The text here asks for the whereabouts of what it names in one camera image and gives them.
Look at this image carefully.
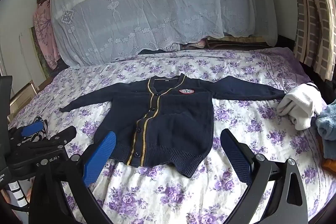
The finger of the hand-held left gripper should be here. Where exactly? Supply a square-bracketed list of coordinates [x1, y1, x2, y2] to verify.
[9, 120, 46, 146]
[47, 126, 77, 149]

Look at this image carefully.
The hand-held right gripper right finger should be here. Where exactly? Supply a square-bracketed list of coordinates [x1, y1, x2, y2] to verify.
[220, 129, 309, 224]

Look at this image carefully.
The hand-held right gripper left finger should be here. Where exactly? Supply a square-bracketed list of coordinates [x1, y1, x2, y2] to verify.
[28, 131, 117, 224]

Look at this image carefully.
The navy knit cardigan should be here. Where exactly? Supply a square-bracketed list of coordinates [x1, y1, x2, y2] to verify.
[59, 73, 286, 178]

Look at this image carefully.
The zebra striped cloth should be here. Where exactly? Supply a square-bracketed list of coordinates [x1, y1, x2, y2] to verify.
[20, 116, 49, 145]

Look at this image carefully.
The purple floral bed sheet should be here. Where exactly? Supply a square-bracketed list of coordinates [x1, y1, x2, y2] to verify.
[7, 47, 332, 224]

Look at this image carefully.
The white garment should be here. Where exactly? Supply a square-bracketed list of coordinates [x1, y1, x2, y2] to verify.
[277, 83, 324, 131]

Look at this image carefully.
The orange-brown object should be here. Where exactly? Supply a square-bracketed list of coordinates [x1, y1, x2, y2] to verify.
[322, 157, 336, 174]

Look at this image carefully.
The pink patterned cloth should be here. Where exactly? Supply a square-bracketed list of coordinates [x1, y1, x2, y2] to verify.
[33, 0, 62, 71]

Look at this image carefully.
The light blue towel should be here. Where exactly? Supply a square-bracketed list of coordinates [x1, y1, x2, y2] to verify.
[315, 99, 336, 160]

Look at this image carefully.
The folded blankets stack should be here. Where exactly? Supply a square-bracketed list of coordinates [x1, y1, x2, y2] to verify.
[168, 35, 268, 52]

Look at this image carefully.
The dark garment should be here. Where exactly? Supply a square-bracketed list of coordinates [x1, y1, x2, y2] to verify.
[138, 48, 168, 55]

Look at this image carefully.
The beige plaid curtain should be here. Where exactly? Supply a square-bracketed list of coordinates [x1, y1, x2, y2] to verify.
[285, 0, 336, 81]

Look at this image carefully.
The white striped strap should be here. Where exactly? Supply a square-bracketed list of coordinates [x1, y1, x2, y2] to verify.
[5, 179, 29, 211]

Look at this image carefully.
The wooden frame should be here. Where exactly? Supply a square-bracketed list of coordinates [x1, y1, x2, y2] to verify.
[9, 81, 37, 109]

